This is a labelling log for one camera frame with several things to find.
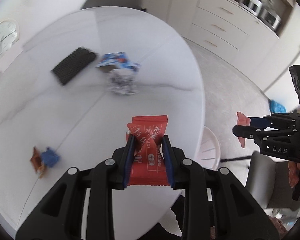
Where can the blue brown candy wrapper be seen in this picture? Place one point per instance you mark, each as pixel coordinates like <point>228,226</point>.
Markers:
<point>50,157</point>

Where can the person's right hand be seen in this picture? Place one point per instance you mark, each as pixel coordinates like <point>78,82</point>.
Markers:
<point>293,175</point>

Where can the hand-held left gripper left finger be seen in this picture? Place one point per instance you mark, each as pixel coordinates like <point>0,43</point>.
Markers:
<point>128,160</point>

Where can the white plastic bin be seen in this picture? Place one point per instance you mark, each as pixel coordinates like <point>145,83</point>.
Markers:
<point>210,150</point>

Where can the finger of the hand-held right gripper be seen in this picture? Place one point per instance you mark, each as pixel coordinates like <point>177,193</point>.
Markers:
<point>257,122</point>
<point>250,132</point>

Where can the black foam mesh net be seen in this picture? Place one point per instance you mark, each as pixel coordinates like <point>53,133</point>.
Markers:
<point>72,65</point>

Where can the grey chair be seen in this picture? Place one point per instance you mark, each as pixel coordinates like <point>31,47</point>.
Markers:
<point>112,1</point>
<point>265,180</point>

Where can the round white wall clock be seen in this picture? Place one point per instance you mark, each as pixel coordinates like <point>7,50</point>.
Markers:
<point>3,40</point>

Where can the blue printed carton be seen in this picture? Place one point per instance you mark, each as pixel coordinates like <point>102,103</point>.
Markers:
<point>115,60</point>

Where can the tall beige cabinet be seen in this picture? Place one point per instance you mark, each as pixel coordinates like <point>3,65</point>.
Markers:
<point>172,5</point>

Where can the pink wrapper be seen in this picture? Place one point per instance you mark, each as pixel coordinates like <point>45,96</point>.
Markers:
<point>242,118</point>

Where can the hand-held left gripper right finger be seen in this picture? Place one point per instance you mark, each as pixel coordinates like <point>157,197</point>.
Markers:
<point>168,160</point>

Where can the silver countertop appliance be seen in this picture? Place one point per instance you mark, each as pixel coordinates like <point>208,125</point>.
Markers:
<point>270,18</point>
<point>251,1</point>

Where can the beige drawer cabinet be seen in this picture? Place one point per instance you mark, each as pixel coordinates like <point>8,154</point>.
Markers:
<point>227,22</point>

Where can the blue plastic bag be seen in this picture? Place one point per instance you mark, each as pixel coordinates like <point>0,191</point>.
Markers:
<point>277,106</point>

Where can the red snack packet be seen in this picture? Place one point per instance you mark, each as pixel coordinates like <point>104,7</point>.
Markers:
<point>147,135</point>

